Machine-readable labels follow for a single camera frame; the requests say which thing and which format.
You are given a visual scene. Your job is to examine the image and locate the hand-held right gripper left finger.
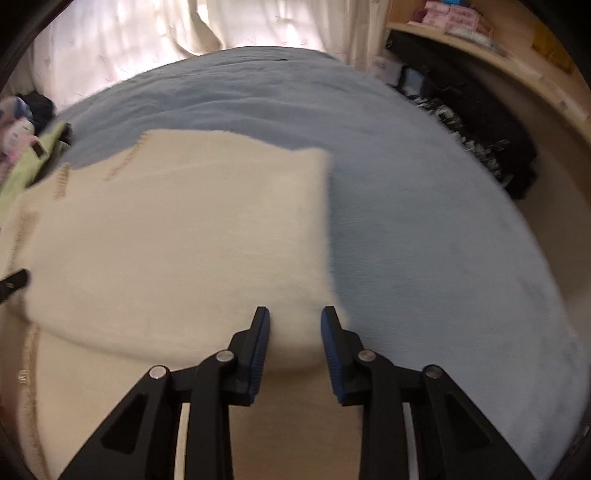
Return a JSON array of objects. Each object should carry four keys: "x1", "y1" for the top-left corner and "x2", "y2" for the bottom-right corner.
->
[{"x1": 58, "y1": 306, "x2": 271, "y2": 480}]

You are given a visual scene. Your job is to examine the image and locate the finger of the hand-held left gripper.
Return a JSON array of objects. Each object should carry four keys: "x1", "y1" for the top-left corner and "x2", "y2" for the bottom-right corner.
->
[{"x1": 0, "y1": 269, "x2": 31, "y2": 303}]

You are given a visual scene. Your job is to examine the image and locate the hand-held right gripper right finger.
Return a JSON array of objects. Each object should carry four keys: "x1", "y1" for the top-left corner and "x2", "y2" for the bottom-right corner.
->
[{"x1": 322, "y1": 306, "x2": 536, "y2": 480}]

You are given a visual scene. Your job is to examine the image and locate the cream knit sweater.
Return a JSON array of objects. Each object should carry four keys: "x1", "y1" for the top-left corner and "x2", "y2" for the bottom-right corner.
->
[{"x1": 0, "y1": 129, "x2": 365, "y2": 480}]

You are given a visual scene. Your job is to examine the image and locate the light green folded garment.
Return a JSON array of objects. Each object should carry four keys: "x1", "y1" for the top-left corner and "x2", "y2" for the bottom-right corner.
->
[{"x1": 0, "y1": 121, "x2": 72, "y2": 213}]

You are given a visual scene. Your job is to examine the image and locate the blue bed blanket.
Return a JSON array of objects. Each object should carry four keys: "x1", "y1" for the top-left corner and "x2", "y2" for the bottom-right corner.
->
[{"x1": 55, "y1": 46, "x2": 587, "y2": 480}]

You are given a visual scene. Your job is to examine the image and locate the white and pink plush toy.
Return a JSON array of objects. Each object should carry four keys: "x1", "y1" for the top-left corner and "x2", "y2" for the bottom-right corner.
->
[{"x1": 0, "y1": 117, "x2": 38, "y2": 162}]

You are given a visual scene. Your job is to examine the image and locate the black cloth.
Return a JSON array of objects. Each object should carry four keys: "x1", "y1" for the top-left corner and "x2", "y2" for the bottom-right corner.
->
[{"x1": 18, "y1": 91, "x2": 56, "y2": 132}]

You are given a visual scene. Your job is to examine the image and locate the white sheer curtain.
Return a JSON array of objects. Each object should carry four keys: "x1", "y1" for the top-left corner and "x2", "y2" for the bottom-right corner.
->
[{"x1": 28, "y1": 0, "x2": 389, "y2": 107}]

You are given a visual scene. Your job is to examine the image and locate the black bag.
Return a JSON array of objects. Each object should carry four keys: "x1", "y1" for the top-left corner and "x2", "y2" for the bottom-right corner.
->
[{"x1": 385, "y1": 30, "x2": 539, "y2": 199}]

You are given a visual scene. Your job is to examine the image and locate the wooden shelf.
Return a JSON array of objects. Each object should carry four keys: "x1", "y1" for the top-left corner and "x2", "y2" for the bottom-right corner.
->
[{"x1": 385, "y1": 0, "x2": 587, "y2": 134}]

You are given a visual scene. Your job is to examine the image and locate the stack of pink packets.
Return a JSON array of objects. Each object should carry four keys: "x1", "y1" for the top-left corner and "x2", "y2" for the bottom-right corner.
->
[{"x1": 422, "y1": 0, "x2": 495, "y2": 35}]

